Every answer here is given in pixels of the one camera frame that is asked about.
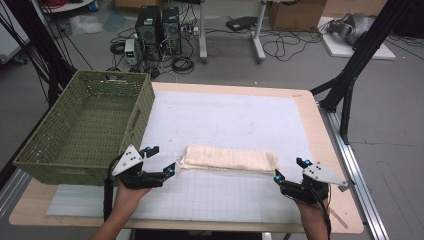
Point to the brown cardboard box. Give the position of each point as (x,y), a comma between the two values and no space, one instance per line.
(296,15)

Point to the person's left hand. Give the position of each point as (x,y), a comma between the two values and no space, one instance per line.
(128,198)

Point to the person's right hand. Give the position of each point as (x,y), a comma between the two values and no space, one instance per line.
(311,210)

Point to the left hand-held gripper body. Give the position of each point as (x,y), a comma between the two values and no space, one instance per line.
(128,161)

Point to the clear plastic bag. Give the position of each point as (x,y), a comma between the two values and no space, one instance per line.
(86,25)

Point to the green woven basket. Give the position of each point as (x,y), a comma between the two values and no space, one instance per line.
(83,126)

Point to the aluminium rail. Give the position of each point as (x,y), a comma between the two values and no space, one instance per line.
(13,191)
(356,173)

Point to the black computer tower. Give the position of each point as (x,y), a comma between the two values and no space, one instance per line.
(148,31)
(171,30)

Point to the small grey power supply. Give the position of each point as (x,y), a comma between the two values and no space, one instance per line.
(130,51)

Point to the white floor board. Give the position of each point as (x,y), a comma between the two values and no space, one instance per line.
(340,50)

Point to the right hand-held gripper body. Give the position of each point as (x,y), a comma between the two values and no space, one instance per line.
(320,175)

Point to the black metal frame stand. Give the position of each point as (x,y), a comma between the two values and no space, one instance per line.
(40,43)
(363,56)

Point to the white desk leg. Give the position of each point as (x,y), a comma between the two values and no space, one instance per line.
(202,33)
(258,36)

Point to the white grid mat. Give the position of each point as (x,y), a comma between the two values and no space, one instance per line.
(220,116)

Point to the cream towel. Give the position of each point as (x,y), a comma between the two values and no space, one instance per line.
(226,158)

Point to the grey robot head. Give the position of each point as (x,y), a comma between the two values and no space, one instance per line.
(351,28)

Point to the black flat device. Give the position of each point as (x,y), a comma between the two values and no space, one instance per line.
(241,23)

